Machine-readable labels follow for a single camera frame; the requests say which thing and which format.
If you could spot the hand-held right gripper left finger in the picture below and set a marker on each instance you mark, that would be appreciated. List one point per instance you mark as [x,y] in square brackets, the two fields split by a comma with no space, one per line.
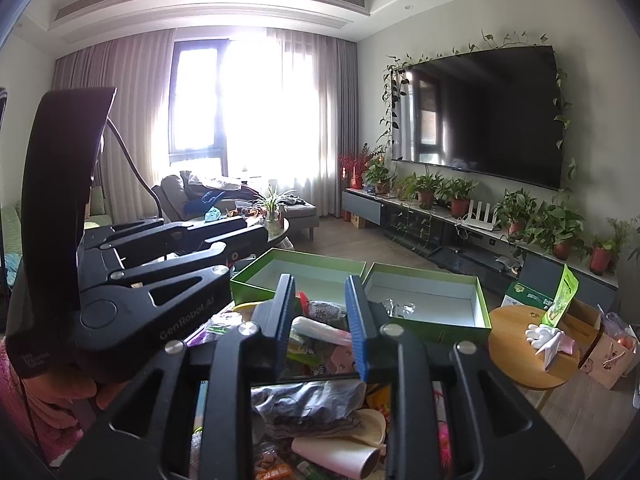
[286,325]

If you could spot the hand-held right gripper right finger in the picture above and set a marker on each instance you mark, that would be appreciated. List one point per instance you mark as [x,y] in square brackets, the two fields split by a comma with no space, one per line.
[360,330]

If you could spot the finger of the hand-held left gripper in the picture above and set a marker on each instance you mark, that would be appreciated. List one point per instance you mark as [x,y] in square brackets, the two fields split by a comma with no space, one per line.
[215,280]
[240,235]

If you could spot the white plastic bag roll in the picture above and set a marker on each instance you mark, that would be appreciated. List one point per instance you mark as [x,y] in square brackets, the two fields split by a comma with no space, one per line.
[320,330]

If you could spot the grey nonwoven bag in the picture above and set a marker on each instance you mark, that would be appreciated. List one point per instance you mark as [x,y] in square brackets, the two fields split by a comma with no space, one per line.
[305,405]

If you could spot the green cardboard box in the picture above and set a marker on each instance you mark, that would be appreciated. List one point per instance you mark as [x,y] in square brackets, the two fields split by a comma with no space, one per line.
[320,265]
[435,292]

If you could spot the person's left forearm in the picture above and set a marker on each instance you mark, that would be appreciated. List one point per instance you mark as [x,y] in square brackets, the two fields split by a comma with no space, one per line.
[50,400]

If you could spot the green snack packet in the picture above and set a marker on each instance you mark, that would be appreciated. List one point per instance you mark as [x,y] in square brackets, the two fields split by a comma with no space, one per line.
[305,352]

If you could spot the teal small object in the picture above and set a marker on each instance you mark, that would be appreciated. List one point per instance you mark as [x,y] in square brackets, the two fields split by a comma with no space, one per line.
[212,214]

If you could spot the dark oval coffee table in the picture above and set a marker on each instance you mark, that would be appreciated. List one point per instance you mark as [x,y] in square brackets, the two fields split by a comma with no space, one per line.
[277,230]

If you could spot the dark speckled packet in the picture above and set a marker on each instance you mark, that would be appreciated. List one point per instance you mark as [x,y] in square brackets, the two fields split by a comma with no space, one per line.
[325,310]

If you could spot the spider plant in glass vase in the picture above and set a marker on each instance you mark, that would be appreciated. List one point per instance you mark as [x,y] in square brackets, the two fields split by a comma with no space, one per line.
[272,210]

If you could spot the yellow plastic plate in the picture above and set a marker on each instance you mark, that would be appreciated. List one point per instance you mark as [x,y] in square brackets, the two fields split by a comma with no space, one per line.
[245,308]

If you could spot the clear crumpled plastic wrap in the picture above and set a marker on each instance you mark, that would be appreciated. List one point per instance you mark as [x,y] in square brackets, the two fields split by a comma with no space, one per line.
[400,306]

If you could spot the pile of clothes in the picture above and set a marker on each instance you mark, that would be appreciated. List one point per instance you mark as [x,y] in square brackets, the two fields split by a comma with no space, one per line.
[220,192]

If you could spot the light green sofa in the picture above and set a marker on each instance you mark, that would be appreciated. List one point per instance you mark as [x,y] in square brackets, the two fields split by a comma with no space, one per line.
[97,210]

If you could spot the purple snack packet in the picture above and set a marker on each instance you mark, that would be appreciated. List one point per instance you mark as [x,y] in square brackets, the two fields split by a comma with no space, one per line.
[215,332]

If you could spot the grey sofa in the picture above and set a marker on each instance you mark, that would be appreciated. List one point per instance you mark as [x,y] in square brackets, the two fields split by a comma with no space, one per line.
[172,195]

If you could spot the beige paper plate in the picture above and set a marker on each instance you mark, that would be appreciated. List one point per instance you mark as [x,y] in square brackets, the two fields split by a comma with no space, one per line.
[372,427]

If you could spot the small cardboard box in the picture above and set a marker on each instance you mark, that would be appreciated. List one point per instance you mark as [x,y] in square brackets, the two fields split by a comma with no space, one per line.
[358,220]

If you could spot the brown paper cup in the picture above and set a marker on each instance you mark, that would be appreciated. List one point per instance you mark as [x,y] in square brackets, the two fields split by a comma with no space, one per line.
[330,455]

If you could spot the white sheer curtain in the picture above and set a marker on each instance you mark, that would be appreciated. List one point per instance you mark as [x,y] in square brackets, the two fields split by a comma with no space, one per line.
[280,110]

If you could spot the red flower arrangement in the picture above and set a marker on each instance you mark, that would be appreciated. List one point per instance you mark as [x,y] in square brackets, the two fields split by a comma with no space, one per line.
[352,165]

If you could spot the orange snack packet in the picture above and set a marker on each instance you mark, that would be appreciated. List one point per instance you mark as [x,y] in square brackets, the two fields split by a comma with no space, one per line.
[272,470]

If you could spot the window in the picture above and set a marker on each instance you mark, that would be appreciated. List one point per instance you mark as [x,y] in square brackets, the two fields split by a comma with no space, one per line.
[197,95]

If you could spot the grey drape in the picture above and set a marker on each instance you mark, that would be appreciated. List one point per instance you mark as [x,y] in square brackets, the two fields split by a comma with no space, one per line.
[135,85]
[347,135]

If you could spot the round wooden side table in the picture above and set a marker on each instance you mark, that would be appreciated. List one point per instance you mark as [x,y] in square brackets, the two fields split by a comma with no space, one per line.
[510,340]

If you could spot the white router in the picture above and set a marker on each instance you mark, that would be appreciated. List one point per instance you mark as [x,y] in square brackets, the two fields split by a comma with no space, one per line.
[477,225]

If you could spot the row of potted green plants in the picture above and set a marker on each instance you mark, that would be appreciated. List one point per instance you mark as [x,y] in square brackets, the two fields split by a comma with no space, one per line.
[460,207]

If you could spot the green white carton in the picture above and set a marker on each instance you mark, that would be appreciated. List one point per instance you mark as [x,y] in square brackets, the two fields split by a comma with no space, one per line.
[522,292]

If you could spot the white rubber glove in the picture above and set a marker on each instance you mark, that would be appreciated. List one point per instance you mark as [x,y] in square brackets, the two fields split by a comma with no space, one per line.
[542,335]

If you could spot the pink white paper box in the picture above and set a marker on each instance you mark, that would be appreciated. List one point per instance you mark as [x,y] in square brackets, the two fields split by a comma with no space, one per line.
[555,355]

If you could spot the green standing pouch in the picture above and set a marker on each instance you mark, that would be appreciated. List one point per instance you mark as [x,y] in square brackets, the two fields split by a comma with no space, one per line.
[562,295]

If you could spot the brown cardboard box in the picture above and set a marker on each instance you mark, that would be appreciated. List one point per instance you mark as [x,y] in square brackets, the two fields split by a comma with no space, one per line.
[582,327]

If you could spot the printed kraft paper bag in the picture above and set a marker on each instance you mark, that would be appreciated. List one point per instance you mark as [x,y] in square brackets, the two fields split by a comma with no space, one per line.
[607,360]

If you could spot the black television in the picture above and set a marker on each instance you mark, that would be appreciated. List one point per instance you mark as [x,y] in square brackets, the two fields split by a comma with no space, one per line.
[490,115]

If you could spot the clear plastic bag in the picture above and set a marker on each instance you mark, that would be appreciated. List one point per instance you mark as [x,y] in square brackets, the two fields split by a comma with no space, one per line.
[617,325]

